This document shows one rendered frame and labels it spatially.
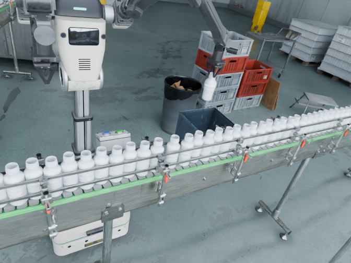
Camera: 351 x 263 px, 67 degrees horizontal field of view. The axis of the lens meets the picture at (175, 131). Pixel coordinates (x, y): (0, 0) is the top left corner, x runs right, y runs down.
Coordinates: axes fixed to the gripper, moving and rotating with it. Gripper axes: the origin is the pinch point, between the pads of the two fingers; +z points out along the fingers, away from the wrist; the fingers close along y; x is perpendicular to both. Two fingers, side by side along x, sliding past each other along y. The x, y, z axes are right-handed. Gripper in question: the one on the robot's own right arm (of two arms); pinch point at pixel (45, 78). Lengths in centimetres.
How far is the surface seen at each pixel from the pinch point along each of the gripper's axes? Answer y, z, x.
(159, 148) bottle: 17, 27, 40
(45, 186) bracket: 20.3, 31.2, -5.2
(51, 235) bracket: 27, 50, -5
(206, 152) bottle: 18, 33, 66
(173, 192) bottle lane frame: 21, 53, 50
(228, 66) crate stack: -160, 62, 232
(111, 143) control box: 3.1, 30.5, 23.5
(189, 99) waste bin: -124, 87, 156
